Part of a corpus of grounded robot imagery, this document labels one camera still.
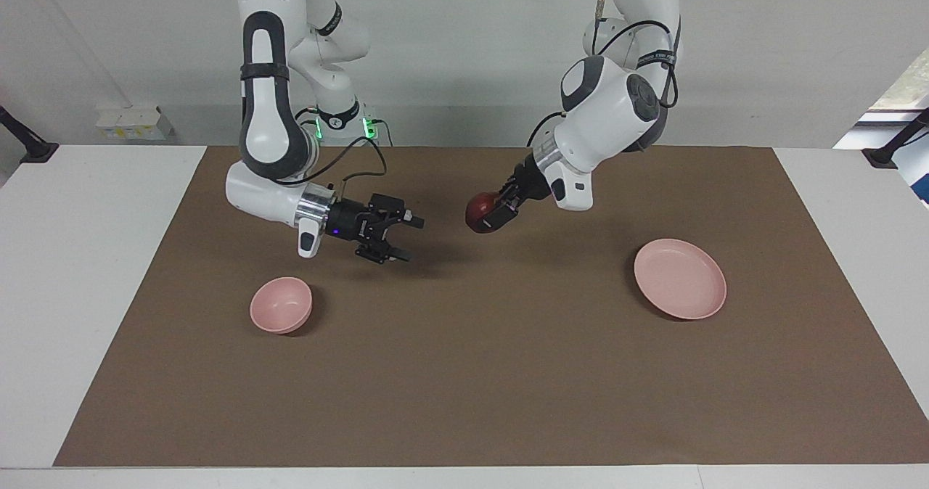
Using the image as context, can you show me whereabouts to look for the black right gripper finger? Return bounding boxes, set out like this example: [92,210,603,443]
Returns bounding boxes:
[369,194,426,231]
[355,231,412,264]

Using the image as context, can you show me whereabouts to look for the red apple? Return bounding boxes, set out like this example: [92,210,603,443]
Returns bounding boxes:
[465,192,503,234]

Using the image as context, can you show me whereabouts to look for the pink bowl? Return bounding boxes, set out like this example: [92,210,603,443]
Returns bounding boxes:
[250,276,314,334]

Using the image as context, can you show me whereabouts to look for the pink plate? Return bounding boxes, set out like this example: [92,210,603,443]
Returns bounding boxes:
[634,239,727,321]

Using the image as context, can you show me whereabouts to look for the brown table mat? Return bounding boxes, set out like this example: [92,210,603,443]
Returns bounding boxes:
[53,146,929,468]

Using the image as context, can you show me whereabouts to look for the black clamp stand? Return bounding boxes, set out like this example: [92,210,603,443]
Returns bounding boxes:
[0,106,60,165]
[862,108,929,169]

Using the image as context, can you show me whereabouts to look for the light blue object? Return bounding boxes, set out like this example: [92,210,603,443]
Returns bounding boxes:
[891,130,929,207]

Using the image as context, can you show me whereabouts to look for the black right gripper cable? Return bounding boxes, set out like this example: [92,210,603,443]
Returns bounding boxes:
[274,139,388,201]

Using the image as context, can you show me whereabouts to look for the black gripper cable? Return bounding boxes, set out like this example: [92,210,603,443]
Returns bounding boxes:
[274,139,388,201]
[589,0,682,110]

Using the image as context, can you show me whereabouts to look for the black left base cable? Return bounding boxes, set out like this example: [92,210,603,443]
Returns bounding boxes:
[526,110,568,149]

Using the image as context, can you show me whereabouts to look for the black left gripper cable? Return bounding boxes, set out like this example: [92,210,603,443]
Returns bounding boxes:
[589,0,682,110]

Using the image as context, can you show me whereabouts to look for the white wall socket box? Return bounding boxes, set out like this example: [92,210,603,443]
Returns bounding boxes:
[96,106,175,141]

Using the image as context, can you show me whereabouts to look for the window with white frame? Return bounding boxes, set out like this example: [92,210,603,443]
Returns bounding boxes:
[867,48,929,123]

